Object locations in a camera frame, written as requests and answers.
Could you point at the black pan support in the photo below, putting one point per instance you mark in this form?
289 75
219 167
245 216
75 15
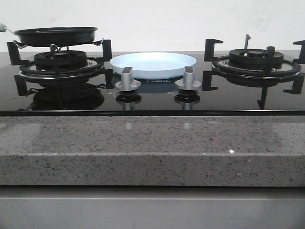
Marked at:
278 70
57 79

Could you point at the right silver stove knob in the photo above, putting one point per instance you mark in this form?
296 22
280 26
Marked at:
188 81

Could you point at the silver stove knob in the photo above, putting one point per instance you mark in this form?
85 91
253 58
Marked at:
127 83
188 81

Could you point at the right black gas burner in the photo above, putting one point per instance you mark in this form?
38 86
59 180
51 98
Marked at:
253 59

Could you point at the light blue plate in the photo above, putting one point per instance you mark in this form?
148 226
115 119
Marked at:
153 65

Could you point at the right black pan support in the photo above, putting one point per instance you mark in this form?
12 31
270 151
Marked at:
278 70

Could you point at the black gas burner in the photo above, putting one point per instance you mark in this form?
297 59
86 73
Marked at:
253 59
66 60

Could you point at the black frying pan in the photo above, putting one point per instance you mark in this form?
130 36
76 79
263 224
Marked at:
60 36

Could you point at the black glass gas hob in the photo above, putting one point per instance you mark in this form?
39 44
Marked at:
220 94

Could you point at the grey cabinet front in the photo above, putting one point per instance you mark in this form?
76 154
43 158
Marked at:
151 208

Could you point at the left black pan support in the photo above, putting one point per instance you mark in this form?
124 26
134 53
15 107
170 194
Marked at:
57 79

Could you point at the left black gas burner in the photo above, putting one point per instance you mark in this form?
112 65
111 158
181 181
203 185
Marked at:
66 60

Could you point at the left silver stove knob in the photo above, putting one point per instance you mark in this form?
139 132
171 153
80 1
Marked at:
127 83

